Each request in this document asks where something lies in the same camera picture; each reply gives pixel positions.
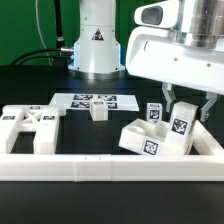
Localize black cable lower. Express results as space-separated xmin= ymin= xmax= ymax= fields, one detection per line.
xmin=19 ymin=54 xmax=75 ymax=66

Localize thin white cable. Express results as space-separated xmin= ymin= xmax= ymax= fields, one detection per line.
xmin=34 ymin=0 xmax=54 ymax=67

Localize white chair back frame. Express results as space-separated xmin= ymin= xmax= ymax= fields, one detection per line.
xmin=0 ymin=105 xmax=66 ymax=155

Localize white marker base sheet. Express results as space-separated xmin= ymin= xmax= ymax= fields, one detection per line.
xmin=50 ymin=93 xmax=139 ymax=111

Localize white chair seat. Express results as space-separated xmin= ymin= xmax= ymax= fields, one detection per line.
xmin=119 ymin=119 xmax=193 ymax=156

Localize black cable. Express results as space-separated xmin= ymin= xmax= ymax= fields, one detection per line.
xmin=9 ymin=48 xmax=75 ymax=66
xmin=19 ymin=54 xmax=75 ymax=66

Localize black cable upper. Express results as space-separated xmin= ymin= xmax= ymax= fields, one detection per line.
xmin=9 ymin=48 xmax=75 ymax=66

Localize white tagged cube left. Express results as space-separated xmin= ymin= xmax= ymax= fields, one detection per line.
xmin=146 ymin=103 xmax=163 ymax=122

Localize white U-shaped fence frame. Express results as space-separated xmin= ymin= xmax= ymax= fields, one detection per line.
xmin=0 ymin=123 xmax=224 ymax=182

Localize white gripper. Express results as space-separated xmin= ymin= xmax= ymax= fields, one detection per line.
xmin=126 ymin=26 xmax=224 ymax=122

